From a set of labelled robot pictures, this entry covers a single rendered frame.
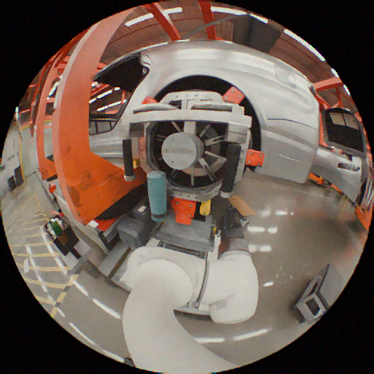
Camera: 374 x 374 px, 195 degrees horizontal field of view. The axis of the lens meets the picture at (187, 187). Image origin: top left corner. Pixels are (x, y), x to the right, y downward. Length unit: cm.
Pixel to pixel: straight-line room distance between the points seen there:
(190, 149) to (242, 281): 37
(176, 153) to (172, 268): 33
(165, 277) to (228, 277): 12
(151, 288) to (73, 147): 55
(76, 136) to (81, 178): 19
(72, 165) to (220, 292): 63
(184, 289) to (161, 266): 5
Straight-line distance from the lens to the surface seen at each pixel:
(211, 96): 54
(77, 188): 59
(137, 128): 42
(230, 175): 30
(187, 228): 92
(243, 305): 24
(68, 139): 57
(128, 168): 40
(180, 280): 19
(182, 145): 37
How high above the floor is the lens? 90
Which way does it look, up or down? 25 degrees down
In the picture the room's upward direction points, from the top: 4 degrees clockwise
